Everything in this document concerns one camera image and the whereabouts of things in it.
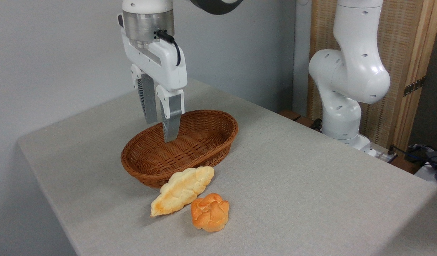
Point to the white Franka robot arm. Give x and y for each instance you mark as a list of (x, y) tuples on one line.
[(350, 71)]

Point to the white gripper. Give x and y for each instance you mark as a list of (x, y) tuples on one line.
[(165, 64)]

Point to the black power plug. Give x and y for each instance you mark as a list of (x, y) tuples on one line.
[(391, 150)]

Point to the white power strip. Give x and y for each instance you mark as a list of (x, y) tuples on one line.
[(383, 155)]

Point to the round orange bread roll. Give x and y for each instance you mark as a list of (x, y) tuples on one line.
[(209, 212)]

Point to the long pale braided bread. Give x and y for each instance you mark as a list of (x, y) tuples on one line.
[(182, 190)]

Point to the brown wicker oval basket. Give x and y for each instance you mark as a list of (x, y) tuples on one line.
[(204, 138)]

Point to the grey tablecloth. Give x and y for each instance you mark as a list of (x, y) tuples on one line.
[(293, 192)]

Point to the brown wooden board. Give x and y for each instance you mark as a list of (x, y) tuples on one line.
[(293, 115)]

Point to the black metal screen hinge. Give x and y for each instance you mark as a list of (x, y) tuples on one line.
[(414, 86)]

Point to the wooden woven folding screen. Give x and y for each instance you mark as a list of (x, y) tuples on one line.
[(399, 46)]

